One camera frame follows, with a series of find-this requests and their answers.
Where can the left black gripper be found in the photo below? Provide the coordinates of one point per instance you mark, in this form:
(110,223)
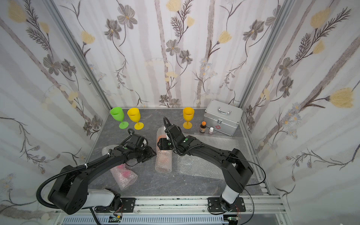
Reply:
(149,153)

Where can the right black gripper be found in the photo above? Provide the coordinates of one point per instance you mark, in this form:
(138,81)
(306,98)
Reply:
(162,143)

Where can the orange glass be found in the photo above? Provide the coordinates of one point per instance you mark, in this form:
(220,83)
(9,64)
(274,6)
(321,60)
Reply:
(164,158)

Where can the amber glass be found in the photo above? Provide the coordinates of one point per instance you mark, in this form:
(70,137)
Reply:
(188,115)

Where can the yellow glass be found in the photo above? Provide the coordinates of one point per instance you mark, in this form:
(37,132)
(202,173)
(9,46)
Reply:
(135,116)

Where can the green plastic wine glass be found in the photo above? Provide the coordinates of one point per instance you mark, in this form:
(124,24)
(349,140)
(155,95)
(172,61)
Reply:
(118,114)

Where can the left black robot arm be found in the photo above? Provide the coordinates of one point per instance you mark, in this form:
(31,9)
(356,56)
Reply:
(69,190)

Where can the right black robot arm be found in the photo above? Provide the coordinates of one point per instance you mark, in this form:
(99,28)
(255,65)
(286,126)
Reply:
(236,170)

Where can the pink glass in bubble wrap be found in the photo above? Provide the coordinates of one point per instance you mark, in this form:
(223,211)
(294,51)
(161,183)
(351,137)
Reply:
(123,176)

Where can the brown bottle orange cap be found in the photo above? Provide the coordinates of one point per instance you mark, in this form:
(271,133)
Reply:
(203,127)

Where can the silver aluminium case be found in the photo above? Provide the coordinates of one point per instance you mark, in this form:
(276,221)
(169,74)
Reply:
(222,117)

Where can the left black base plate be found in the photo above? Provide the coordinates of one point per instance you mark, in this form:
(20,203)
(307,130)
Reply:
(128,204)

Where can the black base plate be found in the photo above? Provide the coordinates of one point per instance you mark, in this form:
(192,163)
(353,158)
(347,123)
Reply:
(128,204)
(218,205)

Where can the white slotted cable duct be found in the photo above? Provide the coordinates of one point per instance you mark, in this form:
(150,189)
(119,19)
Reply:
(162,220)

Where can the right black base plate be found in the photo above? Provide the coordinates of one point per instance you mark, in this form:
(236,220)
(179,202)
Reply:
(218,205)

